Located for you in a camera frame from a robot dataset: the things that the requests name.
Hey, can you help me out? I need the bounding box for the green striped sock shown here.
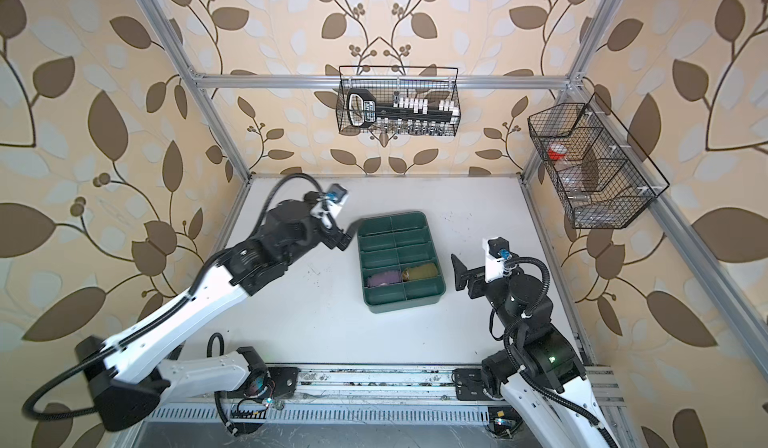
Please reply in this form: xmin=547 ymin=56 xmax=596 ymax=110
xmin=402 ymin=262 xmax=439 ymax=282

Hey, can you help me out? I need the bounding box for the purple striped sock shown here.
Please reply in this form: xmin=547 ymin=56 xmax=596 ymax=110
xmin=366 ymin=270 xmax=402 ymax=288

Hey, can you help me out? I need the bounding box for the green plastic divided tray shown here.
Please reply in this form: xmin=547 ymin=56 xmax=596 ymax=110
xmin=357 ymin=211 xmax=446 ymax=313

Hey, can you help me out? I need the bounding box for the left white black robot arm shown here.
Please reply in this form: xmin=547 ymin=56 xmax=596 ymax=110
xmin=22 ymin=174 xmax=354 ymax=432

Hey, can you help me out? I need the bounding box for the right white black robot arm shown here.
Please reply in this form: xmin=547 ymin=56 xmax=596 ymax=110
xmin=451 ymin=249 xmax=618 ymax=447

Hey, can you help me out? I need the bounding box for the black socket set holder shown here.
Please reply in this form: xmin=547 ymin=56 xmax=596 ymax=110
xmin=336 ymin=88 xmax=462 ymax=131

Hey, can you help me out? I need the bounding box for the red capped clear container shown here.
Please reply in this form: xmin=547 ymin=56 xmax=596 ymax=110
xmin=547 ymin=143 xmax=570 ymax=167

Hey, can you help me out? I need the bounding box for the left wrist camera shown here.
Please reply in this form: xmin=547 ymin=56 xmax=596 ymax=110
xmin=310 ymin=183 xmax=348 ymax=229

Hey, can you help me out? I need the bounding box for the back black wire basket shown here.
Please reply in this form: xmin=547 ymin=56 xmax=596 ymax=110
xmin=335 ymin=64 xmax=462 ymax=137

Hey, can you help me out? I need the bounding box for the black wire basket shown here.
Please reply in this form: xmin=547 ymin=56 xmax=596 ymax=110
xmin=335 ymin=64 xmax=462 ymax=137
xmin=527 ymin=94 xmax=670 ymax=229

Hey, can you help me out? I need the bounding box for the right black wire basket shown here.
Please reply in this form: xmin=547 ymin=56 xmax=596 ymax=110
xmin=527 ymin=94 xmax=670 ymax=229

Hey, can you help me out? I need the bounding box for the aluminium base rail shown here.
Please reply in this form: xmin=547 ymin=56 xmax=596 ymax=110
xmin=128 ymin=362 xmax=625 ymax=407

